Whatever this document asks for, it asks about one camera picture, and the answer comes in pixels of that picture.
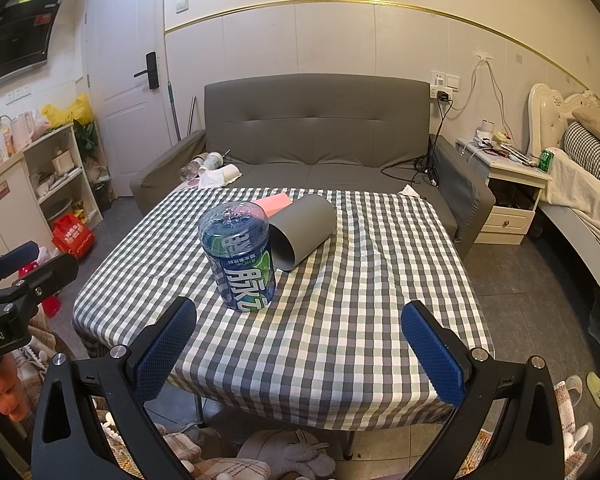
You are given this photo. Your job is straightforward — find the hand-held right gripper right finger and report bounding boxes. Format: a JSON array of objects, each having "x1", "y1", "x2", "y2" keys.
[{"x1": 400, "y1": 301, "x2": 571, "y2": 480}]

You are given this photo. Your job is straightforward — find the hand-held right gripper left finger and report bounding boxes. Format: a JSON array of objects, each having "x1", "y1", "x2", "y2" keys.
[{"x1": 31, "y1": 296, "x2": 198, "y2": 480}]

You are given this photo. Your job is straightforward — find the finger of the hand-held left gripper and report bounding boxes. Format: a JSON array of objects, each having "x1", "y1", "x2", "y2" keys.
[
  {"x1": 7, "y1": 254, "x2": 79, "y2": 313},
  {"x1": 0, "y1": 241, "x2": 40, "y2": 283}
]

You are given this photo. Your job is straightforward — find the grey cylinder tube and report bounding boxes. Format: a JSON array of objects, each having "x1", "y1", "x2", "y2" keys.
[{"x1": 269, "y1": 195, "x2": 337, "y2": 271}]

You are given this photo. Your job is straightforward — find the plastic cup with straw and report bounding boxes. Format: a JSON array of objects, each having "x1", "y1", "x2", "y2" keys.
[{"x1": 203, "y1": 149, "x2": 231, "y2": 172}]

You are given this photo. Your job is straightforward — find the person's left hand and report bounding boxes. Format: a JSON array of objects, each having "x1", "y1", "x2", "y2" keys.
[{"x1": 0, "y1": 357, "x2": 25, "y2": 417}]

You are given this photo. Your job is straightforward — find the red plastic stool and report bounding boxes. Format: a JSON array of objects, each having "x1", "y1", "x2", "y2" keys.
[{"x1": 19, "y1": 260, "x2": 63, "y2": 318}]

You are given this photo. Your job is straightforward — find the red shopping bag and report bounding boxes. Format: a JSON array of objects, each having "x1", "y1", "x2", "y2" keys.
[{"x1": 52, "y1": 214, "x2": 96, "y2": 260}]

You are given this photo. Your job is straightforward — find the white kitchen cabinet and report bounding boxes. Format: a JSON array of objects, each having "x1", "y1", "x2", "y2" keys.
[{"x1": 0, "y1": 155, "x2": 56, "y2": 266}]

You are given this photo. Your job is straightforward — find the black trash bin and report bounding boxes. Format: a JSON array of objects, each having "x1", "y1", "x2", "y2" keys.
[{"x1": 91, "y1": 182, "x2": 113, "y2": 213}]

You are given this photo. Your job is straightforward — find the white open shelf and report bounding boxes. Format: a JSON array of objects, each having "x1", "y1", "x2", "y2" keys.
[{"x1": 22, "y1": 125, "x2": 103, "y2": 241}]

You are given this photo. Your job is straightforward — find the grey checkered tablecloth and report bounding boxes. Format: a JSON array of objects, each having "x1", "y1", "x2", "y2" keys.
[{"x1": 72, "y1": 187, "x2": 481, "y2": 431}]

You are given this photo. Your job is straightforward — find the blue plastic drink bottle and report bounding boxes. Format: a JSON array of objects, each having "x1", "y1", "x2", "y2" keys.
[{"x1": 198, "y1": 201, "x2": 277, "y2": 312}]

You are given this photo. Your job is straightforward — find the pink kettle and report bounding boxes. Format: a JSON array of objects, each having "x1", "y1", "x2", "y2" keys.
[{"x1": 11, "y1": 112, "x2": 36, "y2": 153}]

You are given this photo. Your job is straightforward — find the green plant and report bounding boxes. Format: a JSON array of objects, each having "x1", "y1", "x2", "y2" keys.
[{"x1": 74, "y1": 122, "x2": 101, "y2": 161}]

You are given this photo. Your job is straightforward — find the yellow plastic bag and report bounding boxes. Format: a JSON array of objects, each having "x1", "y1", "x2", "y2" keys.
[{"x1": 41, "y1": 92, "x2": 95, "y2": 128}]

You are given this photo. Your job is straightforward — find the grey plush toy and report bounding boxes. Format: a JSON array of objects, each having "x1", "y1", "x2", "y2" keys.
[{"x1": 237, "y1": 429, "x2": 336, "y2": 480}]

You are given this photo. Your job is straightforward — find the white nightstand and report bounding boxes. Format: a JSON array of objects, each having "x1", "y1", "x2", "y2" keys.
[{"x1": 455, "y1": 136, "x2": 553, "y2": 246}]

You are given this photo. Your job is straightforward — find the white door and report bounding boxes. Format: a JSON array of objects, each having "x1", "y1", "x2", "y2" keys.
[{"x1": 82, "y1": 0, "x2": 168, "y2": 198}]

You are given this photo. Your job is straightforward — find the clear plastic bottle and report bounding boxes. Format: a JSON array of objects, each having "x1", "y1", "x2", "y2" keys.
[{"x1": 180, "y1": 156, "x2": 206, "y2": 182}]

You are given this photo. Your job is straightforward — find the crumpled white tissue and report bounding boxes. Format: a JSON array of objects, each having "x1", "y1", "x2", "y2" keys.
[{"x1": 197, "y1": 170, "x2": 227, "y2": 190}]

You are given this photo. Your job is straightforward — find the pink paper pad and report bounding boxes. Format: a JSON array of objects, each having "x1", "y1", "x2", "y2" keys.
[{"x1": 252, "y1": 193, "x2": 293, "y2": 217}]

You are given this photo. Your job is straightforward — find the black range hood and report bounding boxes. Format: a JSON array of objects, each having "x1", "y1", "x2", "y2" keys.
[{"x1": 0, "y1": 0, "x2": 65, "y2": 93}]

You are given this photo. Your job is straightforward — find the beige blanket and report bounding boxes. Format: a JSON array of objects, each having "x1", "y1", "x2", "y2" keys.
[{"x1": 545, "y1": 152, "x2": 600, "y2": 261}]

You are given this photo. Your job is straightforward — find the checkered pillow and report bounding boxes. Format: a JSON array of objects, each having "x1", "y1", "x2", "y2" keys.
[{"x1": 562, "y1": 121, "x2": 600, "y2": 196}]

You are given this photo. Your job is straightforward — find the grey sofa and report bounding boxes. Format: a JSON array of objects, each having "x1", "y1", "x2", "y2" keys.
[{"x1": 130, "y1": 73, "x2": 496, "y2": 261}]

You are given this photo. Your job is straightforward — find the white bed headboard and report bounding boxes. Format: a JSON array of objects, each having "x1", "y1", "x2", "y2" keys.
[{"x1": 527, "y1": 83, "x2": 600, "y2": 161}]

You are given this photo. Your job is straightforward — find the black cable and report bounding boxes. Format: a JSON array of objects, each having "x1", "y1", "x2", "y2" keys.
[{"x1": 380, "y1": 95, "x2": 453, "y2": 186}]

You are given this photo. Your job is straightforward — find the mop handle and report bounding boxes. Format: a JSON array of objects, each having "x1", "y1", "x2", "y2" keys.
[{"x1": 166, "y1": 81, "x2": 181, "y2": 142}]

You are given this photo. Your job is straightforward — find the black door lock handle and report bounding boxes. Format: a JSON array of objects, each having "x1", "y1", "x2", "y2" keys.
[{"x1": 134, "y1": 51, "x2": 159, "y2": 91}]

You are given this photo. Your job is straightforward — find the white cable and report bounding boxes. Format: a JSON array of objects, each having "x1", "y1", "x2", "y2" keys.
[{"x1": 450, "y1": 55, "x2": 513, "y2": 133}]

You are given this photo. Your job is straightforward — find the white wall socket panel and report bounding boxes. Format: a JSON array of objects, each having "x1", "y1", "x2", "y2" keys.
[{"x1": 430, "y1": 71, "x2": 461, "y2": 101}]

